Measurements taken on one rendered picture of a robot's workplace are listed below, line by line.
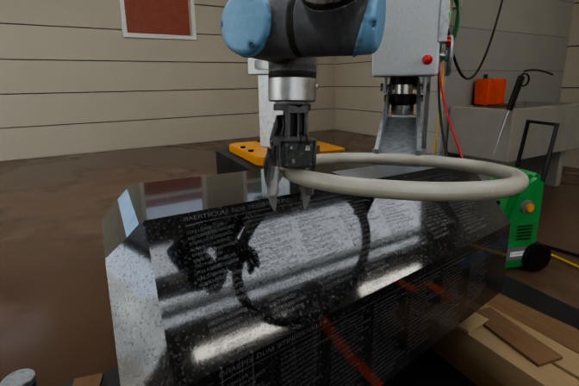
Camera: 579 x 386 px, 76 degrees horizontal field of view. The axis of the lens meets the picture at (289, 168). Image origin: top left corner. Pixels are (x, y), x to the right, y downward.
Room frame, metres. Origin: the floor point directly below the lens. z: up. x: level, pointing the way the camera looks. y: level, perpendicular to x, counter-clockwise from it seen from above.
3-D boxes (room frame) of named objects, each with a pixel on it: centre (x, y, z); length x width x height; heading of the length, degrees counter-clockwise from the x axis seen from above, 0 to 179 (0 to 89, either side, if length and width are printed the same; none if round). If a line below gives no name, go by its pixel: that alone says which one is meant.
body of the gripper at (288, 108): (0.71, -0.01, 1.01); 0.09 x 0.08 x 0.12; 12
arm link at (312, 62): (0.72, -0.01, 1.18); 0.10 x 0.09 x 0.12; 154
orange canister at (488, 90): (3.88, -2.09, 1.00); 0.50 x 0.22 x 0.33; 121
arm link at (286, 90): (0.72, -0.01, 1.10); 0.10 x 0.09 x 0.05; 102
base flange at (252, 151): (1.97, 0.02, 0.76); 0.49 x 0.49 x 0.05; 26
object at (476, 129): (3.76, -2.30, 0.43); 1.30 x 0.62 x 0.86; 121
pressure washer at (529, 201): (2.16, -1.34, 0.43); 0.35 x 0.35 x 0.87; 11
